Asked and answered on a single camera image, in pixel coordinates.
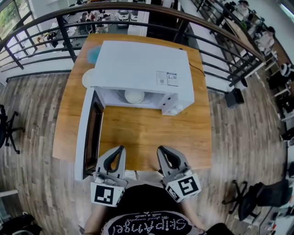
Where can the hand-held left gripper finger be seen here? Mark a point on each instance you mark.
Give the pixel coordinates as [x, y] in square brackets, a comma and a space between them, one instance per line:
[102, 160]
[122, 163]

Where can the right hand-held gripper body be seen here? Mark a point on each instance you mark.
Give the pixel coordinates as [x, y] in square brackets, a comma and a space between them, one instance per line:
[186, 186]

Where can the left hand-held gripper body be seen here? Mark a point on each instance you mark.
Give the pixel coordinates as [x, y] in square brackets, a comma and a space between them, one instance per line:
[105, 194]

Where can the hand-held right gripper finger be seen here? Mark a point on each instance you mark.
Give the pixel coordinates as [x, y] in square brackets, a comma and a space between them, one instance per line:
[162, 160]
[181, 160]

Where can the white round food bowl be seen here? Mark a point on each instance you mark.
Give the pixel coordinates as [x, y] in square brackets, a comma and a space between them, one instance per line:
[134, 96]

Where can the white microwave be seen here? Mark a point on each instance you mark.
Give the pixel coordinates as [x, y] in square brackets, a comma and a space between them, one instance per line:
[142, 62]

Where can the person's left forearm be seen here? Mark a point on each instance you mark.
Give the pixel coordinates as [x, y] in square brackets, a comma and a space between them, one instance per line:
[94, 220]

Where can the person's right forearm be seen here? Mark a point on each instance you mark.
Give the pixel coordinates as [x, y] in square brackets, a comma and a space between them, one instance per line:
[194, 215]

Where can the person's black printed shirt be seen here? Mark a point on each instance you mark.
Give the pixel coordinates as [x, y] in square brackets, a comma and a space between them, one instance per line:
[147, 206]

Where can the black office chair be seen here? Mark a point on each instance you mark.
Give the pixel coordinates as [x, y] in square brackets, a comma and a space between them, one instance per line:
[259, 199]
[8, 128]

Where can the black box speaker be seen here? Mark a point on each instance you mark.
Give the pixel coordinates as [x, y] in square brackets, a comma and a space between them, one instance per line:
[234, 97]

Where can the white round plate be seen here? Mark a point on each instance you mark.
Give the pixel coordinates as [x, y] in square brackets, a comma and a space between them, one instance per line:
[88, 78]

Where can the black bag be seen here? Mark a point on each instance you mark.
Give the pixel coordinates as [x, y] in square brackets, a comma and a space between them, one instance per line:
[17, 224]

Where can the white round bin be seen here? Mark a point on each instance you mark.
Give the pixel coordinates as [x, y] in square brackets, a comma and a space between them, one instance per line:
[241, 84]

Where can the blue round plate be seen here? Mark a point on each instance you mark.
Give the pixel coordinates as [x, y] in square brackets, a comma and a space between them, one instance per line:
[93, 55]

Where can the black railing with wooden handrail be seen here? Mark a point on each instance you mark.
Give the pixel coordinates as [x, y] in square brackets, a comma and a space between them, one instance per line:
[69, 39]

